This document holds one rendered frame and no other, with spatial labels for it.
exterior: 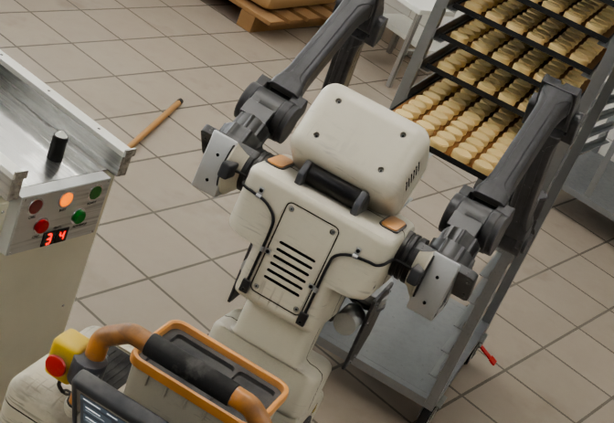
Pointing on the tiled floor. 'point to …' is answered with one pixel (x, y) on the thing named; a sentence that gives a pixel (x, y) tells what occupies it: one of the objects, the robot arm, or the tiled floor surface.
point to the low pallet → (311, 15)
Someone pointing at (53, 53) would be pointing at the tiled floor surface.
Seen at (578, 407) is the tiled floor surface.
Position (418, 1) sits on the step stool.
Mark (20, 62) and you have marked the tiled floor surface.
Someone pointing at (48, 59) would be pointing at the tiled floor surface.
